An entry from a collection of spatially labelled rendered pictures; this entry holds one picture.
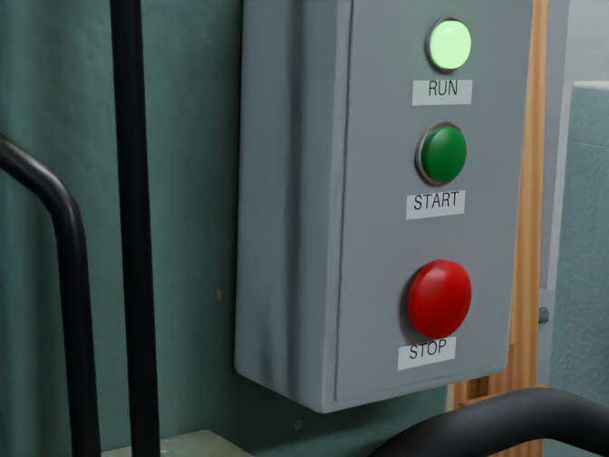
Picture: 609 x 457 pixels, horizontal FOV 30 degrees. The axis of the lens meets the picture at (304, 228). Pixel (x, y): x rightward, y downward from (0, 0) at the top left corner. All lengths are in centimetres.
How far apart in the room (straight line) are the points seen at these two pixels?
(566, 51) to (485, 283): 211
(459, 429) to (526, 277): 182
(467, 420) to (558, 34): 210
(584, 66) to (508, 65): 215
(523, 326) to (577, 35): 67
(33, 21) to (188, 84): 6
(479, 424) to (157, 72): 21
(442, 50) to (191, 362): 15
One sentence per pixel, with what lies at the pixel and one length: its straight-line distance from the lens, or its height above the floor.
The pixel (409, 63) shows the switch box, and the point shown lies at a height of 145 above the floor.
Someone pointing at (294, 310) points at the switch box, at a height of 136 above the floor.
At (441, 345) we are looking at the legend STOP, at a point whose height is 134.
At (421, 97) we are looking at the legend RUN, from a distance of 42.
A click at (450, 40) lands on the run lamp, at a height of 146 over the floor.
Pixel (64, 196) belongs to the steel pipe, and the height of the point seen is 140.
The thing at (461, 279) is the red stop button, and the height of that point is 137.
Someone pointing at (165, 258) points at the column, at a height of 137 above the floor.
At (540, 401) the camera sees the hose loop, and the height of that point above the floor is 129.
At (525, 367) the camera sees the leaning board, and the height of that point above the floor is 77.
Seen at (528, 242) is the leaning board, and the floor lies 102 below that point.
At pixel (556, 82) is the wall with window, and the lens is 257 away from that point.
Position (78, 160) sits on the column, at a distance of 41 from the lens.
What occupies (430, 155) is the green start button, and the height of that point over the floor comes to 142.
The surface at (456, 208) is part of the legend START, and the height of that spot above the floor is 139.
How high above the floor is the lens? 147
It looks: 11 degrees down
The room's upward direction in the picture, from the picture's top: 2 degrees clockwise
